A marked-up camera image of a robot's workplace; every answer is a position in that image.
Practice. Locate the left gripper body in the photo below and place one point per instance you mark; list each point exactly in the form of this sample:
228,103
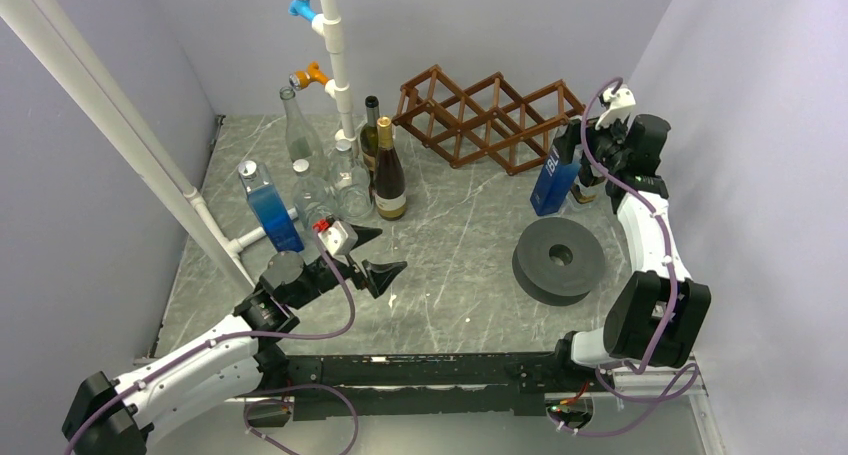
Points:
349,270

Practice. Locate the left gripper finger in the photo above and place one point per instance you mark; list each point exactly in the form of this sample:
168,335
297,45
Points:
360,235
379,276

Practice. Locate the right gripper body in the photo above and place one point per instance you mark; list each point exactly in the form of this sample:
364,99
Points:
605,146

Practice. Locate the large clear bottle white stopper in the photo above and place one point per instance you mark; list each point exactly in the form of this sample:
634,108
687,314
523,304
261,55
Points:
350,181

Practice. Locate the brown bottle gold foil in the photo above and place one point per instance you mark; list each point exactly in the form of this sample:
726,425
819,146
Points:
389,181

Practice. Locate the clear square bottle black cap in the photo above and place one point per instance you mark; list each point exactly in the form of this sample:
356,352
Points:
586,187

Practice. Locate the blue bottle silver cap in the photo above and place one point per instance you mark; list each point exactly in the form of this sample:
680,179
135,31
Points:
557,176

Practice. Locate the green bottle grey cap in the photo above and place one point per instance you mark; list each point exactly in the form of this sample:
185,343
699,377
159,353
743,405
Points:
368,134

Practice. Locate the clear bottle dark label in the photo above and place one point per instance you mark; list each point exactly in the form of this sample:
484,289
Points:
301,138

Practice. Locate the clear bottle chrome cap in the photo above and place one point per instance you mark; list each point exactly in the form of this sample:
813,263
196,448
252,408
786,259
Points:
268,207

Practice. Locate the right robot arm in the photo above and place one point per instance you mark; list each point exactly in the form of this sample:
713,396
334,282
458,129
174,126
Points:
659,313

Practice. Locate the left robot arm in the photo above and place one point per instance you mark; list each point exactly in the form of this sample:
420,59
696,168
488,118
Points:
132,412

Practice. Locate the brown wooden wine rack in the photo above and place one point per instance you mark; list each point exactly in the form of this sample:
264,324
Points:
488,119

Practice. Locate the clear glass jar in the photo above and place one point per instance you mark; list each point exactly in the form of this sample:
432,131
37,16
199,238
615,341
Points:
314,199

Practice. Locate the small silver cap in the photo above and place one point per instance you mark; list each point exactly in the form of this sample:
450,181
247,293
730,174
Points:
301,166

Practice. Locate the dark grey foam spool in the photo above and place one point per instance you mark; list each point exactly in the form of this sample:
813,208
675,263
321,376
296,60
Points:
558,261

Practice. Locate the orange tap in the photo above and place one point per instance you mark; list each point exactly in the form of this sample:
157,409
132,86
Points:
301,79

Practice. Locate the white pvc pipe stand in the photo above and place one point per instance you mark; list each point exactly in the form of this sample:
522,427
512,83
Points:
338,87

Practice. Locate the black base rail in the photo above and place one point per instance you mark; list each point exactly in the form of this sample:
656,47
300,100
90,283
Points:
521,383

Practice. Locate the white diagonal frame pipe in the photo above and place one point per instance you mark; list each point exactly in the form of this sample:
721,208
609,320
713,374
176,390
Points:
47,31

